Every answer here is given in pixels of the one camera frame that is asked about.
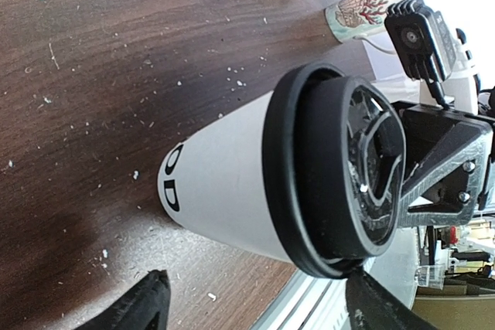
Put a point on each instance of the ceramic mug with coral print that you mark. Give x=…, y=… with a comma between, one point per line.
x=358, y=20

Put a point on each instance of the black plastic cup lid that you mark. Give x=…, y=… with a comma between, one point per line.
x=333, y=160

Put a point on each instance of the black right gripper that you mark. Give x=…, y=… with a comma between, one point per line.
x=450, y=141

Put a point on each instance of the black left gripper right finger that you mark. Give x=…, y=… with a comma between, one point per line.
x=371, y=306

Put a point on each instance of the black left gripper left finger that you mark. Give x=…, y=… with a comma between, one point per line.
x=143, y=306

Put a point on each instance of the metal front rail base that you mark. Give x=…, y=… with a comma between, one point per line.
x=309, y=303

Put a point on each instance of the white paper coffee cup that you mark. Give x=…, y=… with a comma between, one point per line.
x=212, y=183

